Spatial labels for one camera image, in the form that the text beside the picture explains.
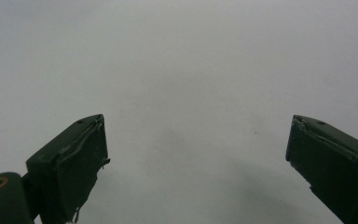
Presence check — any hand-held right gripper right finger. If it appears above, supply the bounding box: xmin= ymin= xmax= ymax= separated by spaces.
xmin=284 ymin=114 xmax=358 ymax=224

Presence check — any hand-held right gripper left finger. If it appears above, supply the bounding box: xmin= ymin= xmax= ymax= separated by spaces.
xmin=25 ymin=113 xmax=111 ymax=224

